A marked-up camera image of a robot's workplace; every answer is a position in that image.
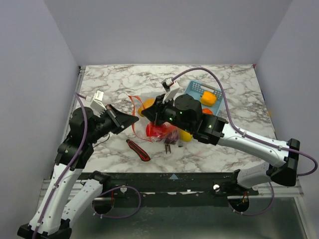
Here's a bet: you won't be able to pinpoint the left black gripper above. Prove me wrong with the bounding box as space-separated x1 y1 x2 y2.
88 104 140 143

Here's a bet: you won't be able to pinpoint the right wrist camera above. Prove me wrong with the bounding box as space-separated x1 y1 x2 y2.
162 78 180 104

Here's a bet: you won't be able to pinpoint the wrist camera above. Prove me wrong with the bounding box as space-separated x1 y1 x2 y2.
162 78 180 104
85 90 106 115

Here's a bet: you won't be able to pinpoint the light blue plastic basket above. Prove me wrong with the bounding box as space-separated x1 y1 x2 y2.
184 81 224 115

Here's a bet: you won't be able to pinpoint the red apple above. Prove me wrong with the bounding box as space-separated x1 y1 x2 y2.
146 123 169 138

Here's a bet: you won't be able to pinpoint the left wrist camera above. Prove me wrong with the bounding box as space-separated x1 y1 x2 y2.
85 90 106 115

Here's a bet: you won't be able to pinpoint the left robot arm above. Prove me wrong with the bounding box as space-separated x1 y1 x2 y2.
17 105 139 239

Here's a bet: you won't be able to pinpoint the clear zip top bag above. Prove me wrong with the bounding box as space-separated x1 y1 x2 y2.
128 95 179 144

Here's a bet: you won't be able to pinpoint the orange small pumpkin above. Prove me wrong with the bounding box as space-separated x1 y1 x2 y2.
202 108 213 115

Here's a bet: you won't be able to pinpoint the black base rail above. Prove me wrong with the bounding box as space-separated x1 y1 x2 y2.
95 173 258 208

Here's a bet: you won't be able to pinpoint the brown potato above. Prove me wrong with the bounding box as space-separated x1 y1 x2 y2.
138 98 155 117

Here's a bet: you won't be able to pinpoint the red black utility knife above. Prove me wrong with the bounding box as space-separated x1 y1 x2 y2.
126 139 151 162

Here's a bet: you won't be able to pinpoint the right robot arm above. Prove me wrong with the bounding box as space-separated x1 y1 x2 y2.
142 94 300 195

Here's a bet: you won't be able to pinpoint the purple onion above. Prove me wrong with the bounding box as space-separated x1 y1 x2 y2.
164 131 179 144

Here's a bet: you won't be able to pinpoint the orange yellow bell pepper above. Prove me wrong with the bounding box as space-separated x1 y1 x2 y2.
200 91 217 107

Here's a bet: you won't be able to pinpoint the yellow handled pliers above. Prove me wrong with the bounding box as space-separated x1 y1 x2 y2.
164 143 171 154

